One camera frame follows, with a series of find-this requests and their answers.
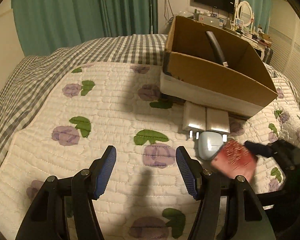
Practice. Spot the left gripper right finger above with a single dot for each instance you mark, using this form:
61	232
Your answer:
204	186

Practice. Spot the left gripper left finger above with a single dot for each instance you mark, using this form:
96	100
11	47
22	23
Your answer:
88	185

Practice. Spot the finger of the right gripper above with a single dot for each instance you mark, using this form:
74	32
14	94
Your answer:
267	151

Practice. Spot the pink rose tin box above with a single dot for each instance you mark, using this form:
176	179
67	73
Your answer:
234	159

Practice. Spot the black cylindrical tube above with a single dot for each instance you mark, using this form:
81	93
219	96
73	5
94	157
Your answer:
216	48

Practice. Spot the white charger right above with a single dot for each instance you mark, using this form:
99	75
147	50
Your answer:
218	121

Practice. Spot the white charger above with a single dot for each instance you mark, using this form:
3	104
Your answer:
194	119
218	121

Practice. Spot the white floral quilt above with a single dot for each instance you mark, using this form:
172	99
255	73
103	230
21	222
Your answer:
99	105

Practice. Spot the white charger left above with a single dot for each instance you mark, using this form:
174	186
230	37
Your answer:
194	119

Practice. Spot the dark suitcase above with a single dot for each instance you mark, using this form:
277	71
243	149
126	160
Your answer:
268	54

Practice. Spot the white dressing table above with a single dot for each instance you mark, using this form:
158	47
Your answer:
257	44

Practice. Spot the brown cardboard box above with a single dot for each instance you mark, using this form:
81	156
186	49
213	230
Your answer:
190	71

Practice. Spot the white louvered wardrobe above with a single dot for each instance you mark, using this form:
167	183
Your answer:
284	30

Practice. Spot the silver mini fridge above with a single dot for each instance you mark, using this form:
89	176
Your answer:
213	21

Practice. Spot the oval white mirror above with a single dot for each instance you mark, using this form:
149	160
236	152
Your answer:
244	13

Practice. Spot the checkered bed sheet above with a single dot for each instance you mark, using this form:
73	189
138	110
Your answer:
34	77

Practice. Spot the white mop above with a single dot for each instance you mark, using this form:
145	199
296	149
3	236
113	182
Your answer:
151	16

